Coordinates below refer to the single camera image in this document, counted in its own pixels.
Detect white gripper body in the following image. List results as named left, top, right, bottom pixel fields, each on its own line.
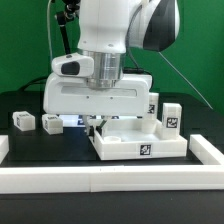
left=43, top=53, right=152, bottom=116

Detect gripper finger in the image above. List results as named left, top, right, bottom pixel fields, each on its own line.
left=96, top=116, right=109, bottom=128
left=82, top=115, right=94, bottom=136

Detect white square tabletop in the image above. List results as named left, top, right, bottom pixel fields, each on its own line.
left=90, top=118, right=187, bottom=160

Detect black cable bundle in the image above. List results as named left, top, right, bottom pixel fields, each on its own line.
left=18, top=75, right=49, bottom=93

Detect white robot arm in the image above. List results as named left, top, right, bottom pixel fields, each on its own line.
left=43, top=0, right=180, bottom=116

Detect white sheet with AprilTags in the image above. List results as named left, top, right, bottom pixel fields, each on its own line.
left=58, top=114, right=121, bottom=129

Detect white thin cable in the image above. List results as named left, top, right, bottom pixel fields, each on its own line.
left=46, top=0, right=56, bottom=76

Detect white U-shaped fence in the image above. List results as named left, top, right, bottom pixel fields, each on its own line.
left=0, top=135, right=224, bottom=194

